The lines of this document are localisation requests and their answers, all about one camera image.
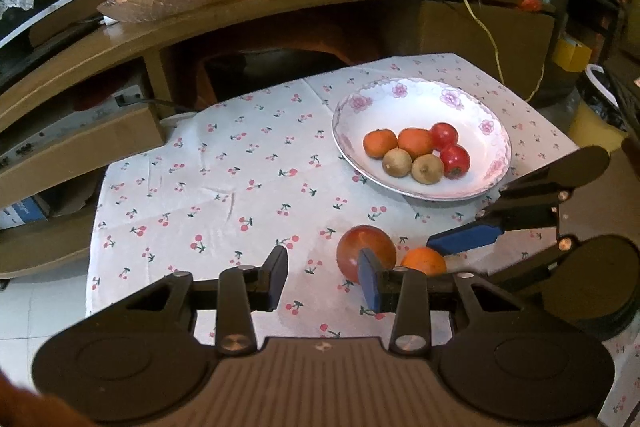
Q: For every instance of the yellow box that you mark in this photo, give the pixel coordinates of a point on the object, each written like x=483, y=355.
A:
x=573, y=53

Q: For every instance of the cherry print tablecloth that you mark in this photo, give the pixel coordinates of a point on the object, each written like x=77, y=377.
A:
x=225, y=187

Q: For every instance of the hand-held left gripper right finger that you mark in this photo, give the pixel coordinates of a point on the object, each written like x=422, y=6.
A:
x=368, y=279

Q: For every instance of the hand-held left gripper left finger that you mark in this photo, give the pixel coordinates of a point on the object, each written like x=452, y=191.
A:
x=277, y=279

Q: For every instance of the dark red apple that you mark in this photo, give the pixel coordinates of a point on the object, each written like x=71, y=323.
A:
x=360, y=242

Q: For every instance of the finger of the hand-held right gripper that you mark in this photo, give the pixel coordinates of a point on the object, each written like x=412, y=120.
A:
x=540, y=259
x=465, y=237

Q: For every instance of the brown kiwi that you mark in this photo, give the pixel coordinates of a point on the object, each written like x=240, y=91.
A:
x=427, y=168
x=396, y=162

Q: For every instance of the large orange mandarin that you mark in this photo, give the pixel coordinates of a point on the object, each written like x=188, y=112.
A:
x=415, y=143

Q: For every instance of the small orange mandarin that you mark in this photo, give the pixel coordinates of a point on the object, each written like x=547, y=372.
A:
x=380, y=143
x=422, y=259

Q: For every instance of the small red object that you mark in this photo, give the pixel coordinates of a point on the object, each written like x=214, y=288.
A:
x=531, y=4

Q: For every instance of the white floral plate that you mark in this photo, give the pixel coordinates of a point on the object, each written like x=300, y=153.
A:
x=380, y=107

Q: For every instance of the red tomato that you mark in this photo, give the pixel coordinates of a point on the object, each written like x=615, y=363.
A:
x=444, y=135
x=455, y=161

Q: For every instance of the yellow trash bin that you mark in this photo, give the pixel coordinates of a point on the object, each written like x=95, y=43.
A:
x=587, y=124

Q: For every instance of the blue and white box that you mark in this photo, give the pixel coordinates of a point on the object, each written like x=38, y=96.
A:
x=22, y=212

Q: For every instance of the wooden television stand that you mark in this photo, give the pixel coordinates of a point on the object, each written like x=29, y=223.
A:
x=300, y=17

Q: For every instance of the silver media player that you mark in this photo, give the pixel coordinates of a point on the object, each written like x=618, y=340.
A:
x=60, y=132

